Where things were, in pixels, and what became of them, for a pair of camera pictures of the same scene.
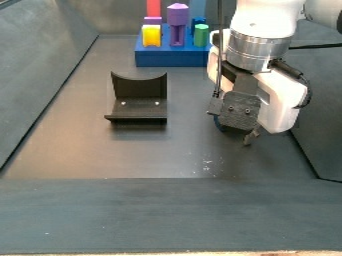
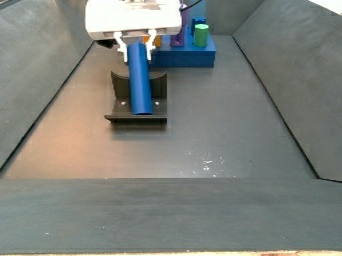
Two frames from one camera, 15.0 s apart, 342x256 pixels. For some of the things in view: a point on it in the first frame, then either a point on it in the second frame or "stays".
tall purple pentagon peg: x=177 y=20 stays
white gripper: x=281 y=94 to x=133 y=18
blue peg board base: x=168 y=55 stays
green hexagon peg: x=201 y=35 stays
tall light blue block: x=199 y=8 stays
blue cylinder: x=217 y=123 to x=141 y=77
